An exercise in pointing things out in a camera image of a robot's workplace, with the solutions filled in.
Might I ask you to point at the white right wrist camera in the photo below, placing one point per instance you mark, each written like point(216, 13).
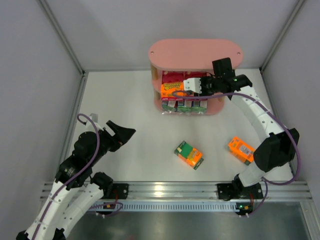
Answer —
point(193, 84)

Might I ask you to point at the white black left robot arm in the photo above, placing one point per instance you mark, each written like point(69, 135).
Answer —
point(76, 188)

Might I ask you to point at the aluminium mounting rail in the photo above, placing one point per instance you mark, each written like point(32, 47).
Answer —
point(148, 196)

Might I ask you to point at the pink orange sponge pack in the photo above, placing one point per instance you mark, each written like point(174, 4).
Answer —
point(171, 81)
point(194, 74)

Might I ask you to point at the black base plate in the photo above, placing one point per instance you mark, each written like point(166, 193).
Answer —
point(230, 191)
point(119, 191)

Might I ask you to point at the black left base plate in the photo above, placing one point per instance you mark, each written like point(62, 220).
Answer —
point(119, 191)

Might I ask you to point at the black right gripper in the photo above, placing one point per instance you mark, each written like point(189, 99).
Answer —
point(204, 85)

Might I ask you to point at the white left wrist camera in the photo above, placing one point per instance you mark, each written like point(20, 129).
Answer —
point(93, 123)

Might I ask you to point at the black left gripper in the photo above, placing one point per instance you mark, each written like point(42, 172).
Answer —
point(114, 137)

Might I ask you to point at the pink three-tier shelf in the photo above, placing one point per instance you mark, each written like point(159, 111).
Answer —
point(191, 55)

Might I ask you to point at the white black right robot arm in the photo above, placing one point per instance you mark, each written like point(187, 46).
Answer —
point(279, 145)

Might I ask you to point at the green orange sponge pack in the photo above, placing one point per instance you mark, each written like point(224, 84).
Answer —
point(189, 154)

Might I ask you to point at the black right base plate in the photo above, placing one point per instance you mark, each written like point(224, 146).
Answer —
point(230, 191)

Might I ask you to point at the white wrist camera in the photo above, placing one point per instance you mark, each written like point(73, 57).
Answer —
point(93, 123)
point(193, 84)

